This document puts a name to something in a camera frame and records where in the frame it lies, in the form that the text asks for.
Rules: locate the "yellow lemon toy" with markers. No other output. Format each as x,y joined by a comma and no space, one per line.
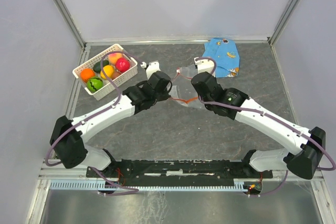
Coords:
107,71

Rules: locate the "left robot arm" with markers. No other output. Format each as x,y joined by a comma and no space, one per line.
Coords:
70,136

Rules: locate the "red apple toy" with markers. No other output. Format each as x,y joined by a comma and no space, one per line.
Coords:
122,65

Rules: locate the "light blue cable duct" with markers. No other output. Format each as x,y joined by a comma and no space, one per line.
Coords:
101,185

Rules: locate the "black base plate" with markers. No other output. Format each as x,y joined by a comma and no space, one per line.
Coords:
177,181

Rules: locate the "white plastic basket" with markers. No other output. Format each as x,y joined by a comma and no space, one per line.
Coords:
107,86

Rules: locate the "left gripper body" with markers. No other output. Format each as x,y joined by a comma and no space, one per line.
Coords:
162,96

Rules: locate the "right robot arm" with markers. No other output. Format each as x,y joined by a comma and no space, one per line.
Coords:
302,148

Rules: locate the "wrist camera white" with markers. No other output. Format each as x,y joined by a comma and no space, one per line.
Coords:
204,64
150,67

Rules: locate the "aluminium frame rail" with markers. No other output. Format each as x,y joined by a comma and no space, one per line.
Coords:
224,169

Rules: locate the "orange toy fruit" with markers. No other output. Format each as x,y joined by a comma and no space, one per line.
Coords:
87,74

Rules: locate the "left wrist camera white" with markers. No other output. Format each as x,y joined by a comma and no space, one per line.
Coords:
150,67

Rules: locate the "brown egg toy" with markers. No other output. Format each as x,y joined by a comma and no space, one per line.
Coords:
115,75

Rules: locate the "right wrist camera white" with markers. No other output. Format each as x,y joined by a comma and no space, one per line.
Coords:
204,64

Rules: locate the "dark green avocado toy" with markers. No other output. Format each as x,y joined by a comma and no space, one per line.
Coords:
97,66

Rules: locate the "green watermelon toy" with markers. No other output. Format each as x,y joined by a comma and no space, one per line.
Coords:
94,84

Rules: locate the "clear zip top bag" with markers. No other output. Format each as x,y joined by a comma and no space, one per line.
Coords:
182,90

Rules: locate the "blue patterned cloth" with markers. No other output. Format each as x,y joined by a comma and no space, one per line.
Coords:
225,53

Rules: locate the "peach toy fruit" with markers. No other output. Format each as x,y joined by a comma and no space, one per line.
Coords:
114,57

